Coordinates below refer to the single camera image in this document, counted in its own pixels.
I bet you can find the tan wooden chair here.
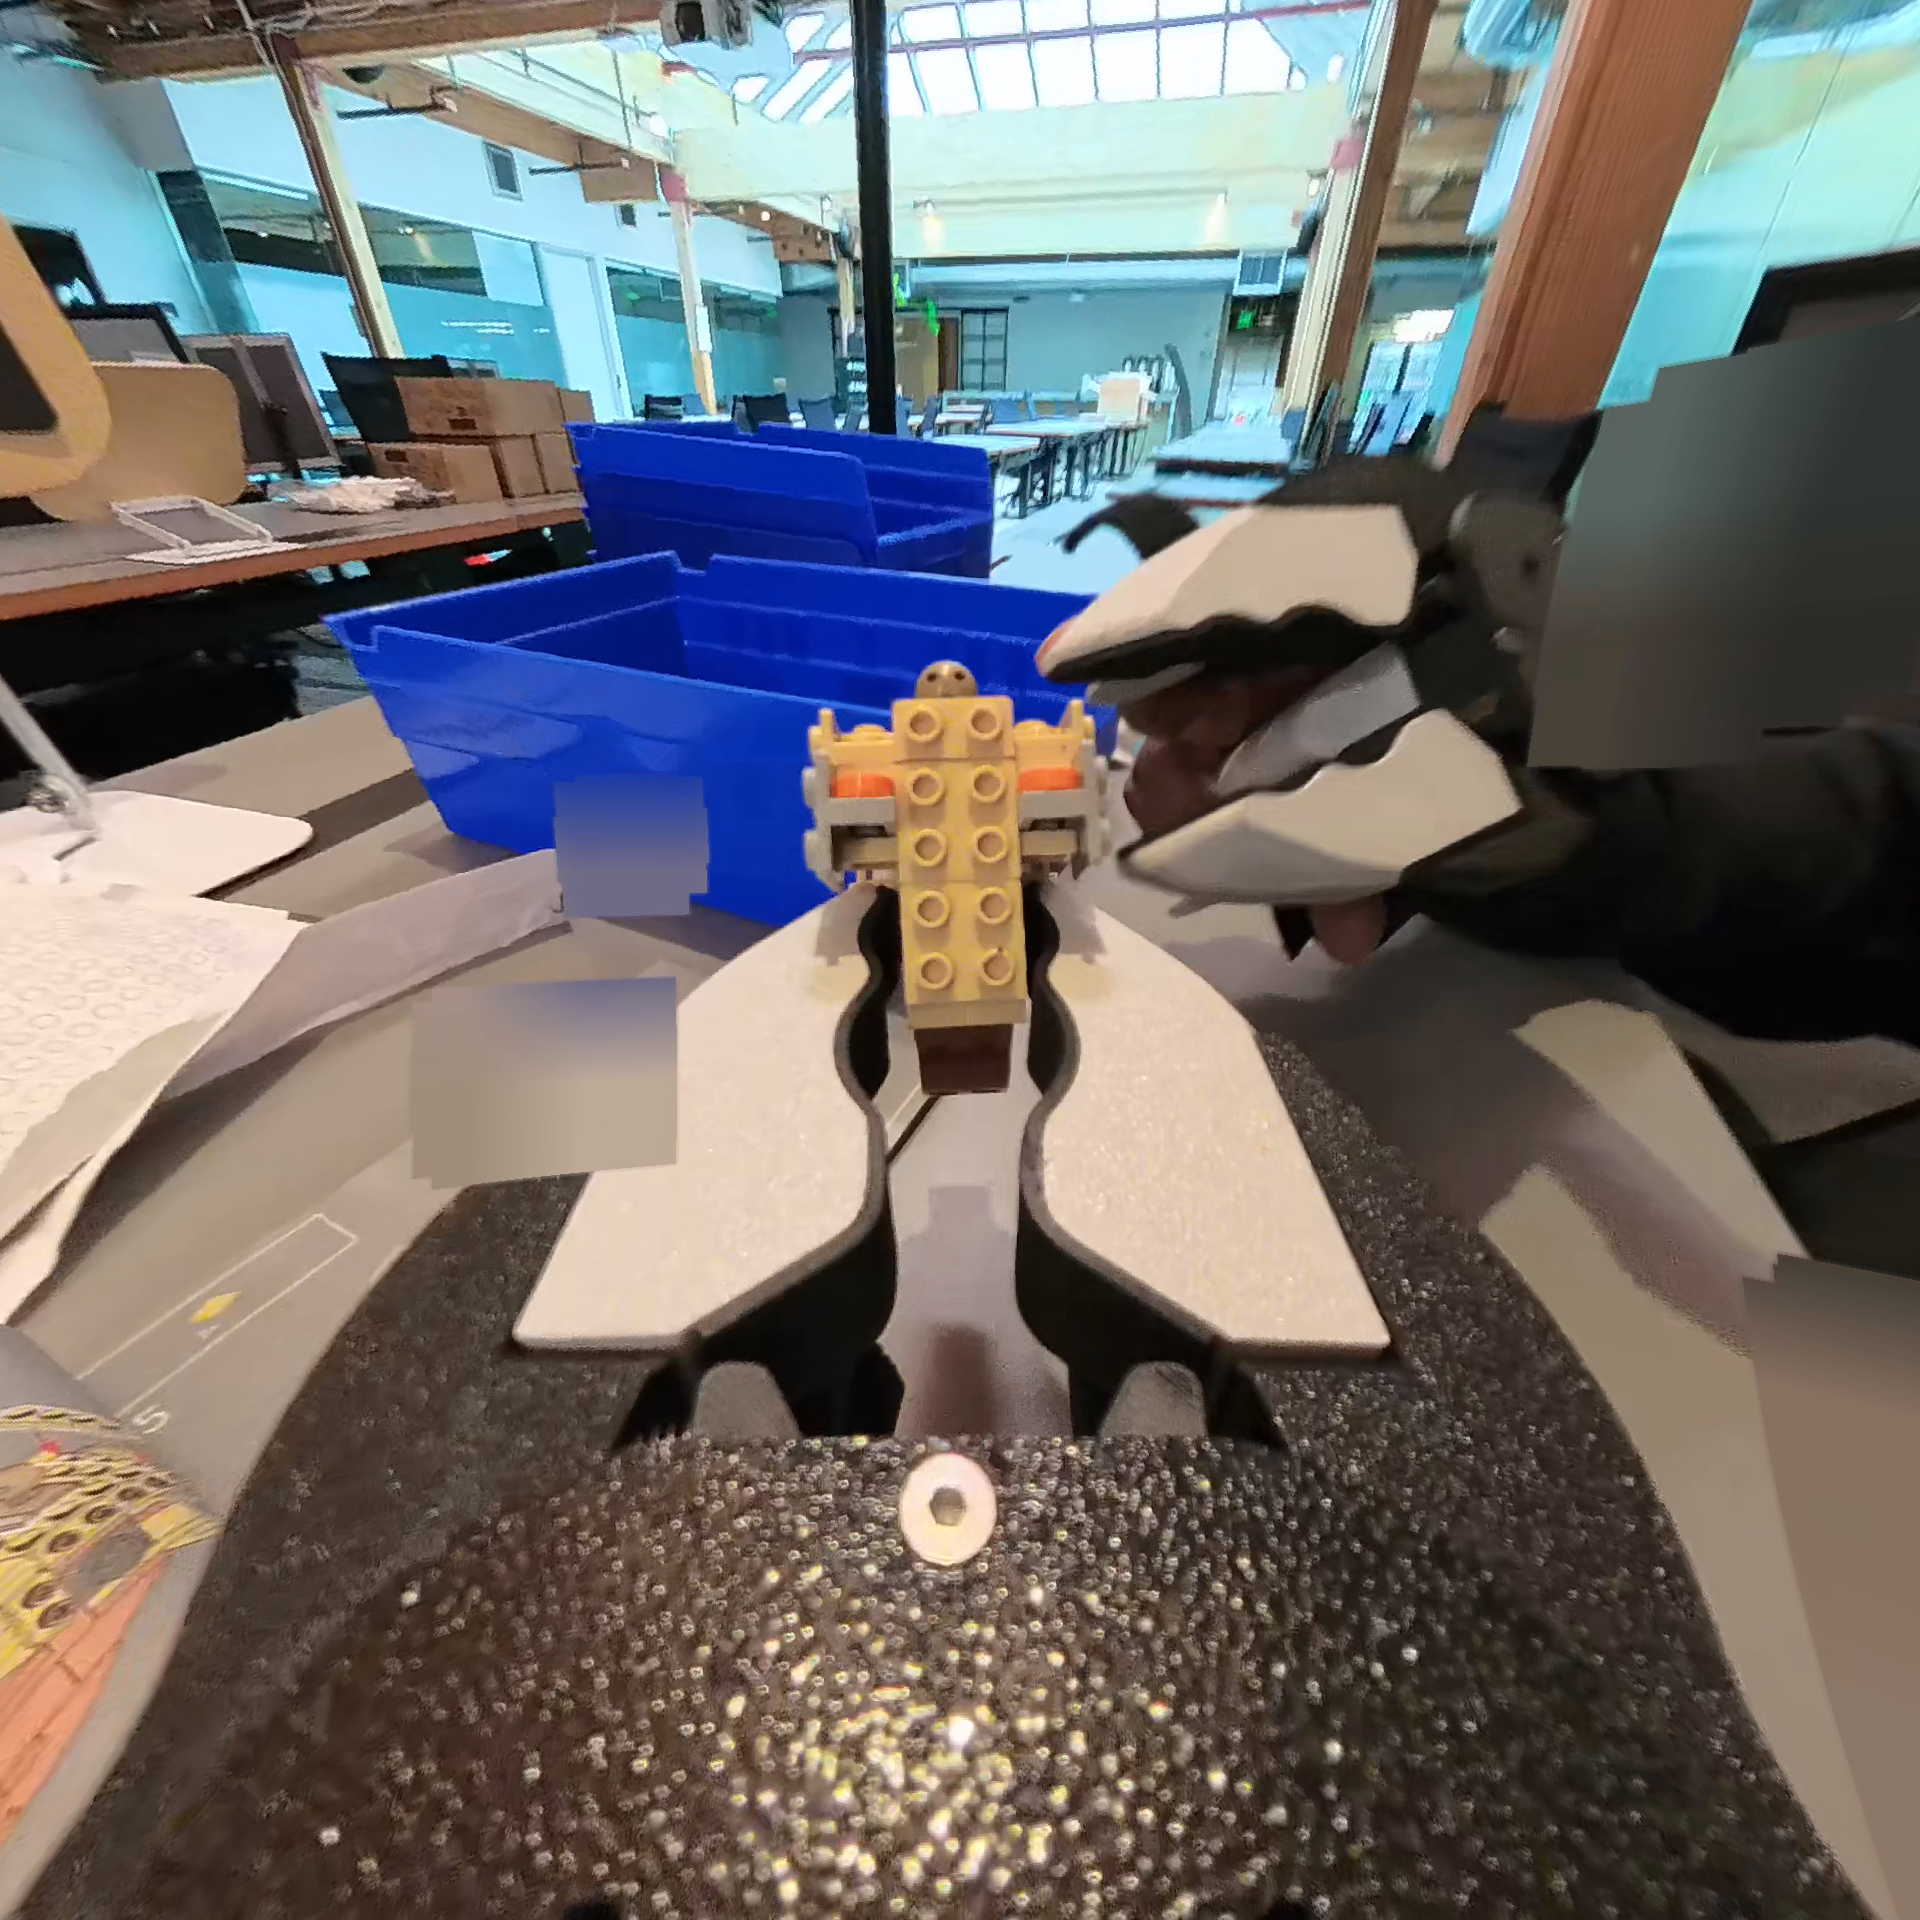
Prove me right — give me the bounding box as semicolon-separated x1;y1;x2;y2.
31;362;250;518

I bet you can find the grey desk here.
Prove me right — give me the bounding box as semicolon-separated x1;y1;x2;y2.
0;451;1920;1920

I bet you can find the blue plastic bin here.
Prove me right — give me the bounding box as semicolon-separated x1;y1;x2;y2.
765;426;1002;581
324;549;1122;933
571;422;902;581

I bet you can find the person's right hand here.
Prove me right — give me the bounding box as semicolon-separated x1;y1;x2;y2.
1111;638;1407;968

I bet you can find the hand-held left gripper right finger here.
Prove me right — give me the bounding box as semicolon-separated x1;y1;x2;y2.
1020;896;1396;1365

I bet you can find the long wooden table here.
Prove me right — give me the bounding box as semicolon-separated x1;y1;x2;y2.
0;492;590;633

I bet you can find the grey instruction booklet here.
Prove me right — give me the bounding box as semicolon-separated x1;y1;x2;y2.
0;1200;457;1838

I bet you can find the brown cardboard box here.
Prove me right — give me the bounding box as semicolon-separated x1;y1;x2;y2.
389;374;593;446
361;439;580;505

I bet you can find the tan brick model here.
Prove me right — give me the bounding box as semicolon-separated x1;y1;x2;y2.
804;662;1114;1101

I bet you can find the plain white sheet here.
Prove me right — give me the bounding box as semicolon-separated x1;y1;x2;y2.
0;789;317;899

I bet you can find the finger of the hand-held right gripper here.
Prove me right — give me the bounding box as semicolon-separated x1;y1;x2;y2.
1118;708;1530;913
1034;502;1450;701

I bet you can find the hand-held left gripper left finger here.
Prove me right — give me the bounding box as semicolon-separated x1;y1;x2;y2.
515;896;899;1365

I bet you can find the black framed screen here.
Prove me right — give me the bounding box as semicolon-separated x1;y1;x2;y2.
1733;245;1920;355

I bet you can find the black pole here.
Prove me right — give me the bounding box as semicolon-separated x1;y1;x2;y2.
847;0;907;430

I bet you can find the wooden pillar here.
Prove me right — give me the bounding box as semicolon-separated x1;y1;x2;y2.
1435;0;1757;451

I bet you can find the dark computer monitor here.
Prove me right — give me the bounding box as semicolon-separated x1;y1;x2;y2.
186;331;350;482

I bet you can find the white dotted paper sheet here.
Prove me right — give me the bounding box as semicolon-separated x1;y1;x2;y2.
0;888;309;1328

